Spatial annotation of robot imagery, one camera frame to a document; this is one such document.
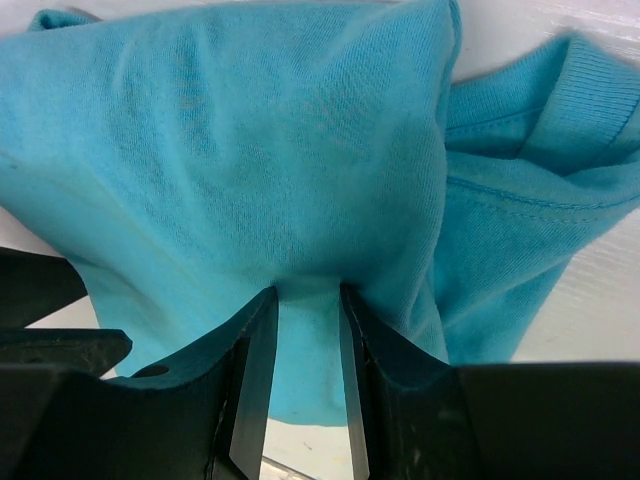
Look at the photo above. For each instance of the turquoise t-shirt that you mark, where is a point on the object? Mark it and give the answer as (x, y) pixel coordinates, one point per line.
(182, 161)

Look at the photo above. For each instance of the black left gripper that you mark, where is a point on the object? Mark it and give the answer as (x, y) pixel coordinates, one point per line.
(34, 286)

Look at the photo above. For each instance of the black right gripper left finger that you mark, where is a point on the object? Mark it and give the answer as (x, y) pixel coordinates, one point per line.
(199, 413)

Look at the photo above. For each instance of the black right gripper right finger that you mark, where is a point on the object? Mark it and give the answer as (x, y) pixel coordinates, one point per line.
(412, 416)

